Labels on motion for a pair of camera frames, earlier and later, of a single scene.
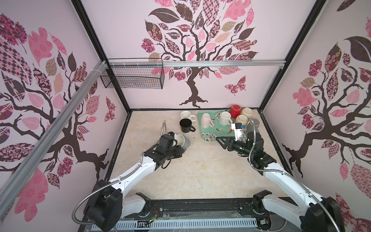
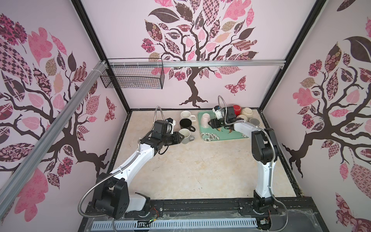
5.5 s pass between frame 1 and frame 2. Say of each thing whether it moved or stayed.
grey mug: moved
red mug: stayed
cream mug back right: stayed
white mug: stayed
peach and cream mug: stayed
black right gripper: moved
